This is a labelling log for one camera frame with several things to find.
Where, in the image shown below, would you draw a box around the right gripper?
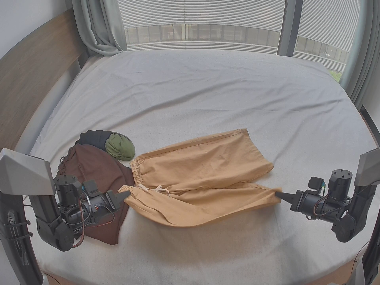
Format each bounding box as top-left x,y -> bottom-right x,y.
291,190 -> 322,219

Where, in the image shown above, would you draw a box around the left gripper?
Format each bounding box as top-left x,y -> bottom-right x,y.
89,190 -> 122,217

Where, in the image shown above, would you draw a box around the tan shorts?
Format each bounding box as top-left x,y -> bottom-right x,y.
123,128 -> 283,227

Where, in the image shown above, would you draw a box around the brown garment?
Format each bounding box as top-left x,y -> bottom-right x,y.
57,144 -> 135,246

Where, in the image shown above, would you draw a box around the green garment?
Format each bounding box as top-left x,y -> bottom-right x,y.
105,132 -> 135,162

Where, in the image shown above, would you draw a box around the black garment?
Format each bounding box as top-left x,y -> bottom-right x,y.
75,130 -> 115,152

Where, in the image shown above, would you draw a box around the bed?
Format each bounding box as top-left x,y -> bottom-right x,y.
0,8 -> 380,285

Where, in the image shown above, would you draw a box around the grey-green curtain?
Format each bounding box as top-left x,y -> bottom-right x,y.
340,0 -> 380,107
70,0 -> 128,56

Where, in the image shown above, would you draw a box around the window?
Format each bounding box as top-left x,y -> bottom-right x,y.
114,0 -> 366,72

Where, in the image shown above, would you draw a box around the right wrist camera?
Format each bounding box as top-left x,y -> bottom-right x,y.
308,176 -> 325,195

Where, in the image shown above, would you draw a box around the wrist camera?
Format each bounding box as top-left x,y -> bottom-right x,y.
308,176 -> 325,195
82,180 -> 100,198

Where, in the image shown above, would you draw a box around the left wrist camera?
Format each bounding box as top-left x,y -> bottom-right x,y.
82,180 -> 100,198

